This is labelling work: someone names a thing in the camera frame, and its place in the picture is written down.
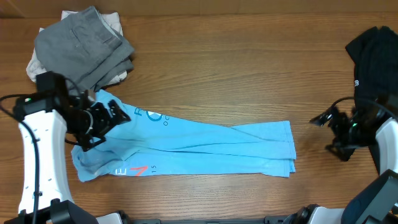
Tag light blue printed t-shirt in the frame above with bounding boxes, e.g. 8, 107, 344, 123
72, 90, 296, 182

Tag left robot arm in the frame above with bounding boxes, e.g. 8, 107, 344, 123
3, 72, 130, 224

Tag beige folded garment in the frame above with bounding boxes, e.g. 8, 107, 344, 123
26, 11, 127, 86

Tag black t-shirt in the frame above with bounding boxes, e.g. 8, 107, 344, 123
346, 26, 397, 174

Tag grey folded trousers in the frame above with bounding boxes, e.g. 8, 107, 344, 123
34, 6, 134, 91

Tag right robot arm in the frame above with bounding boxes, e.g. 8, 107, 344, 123
281, 95, 397, 224

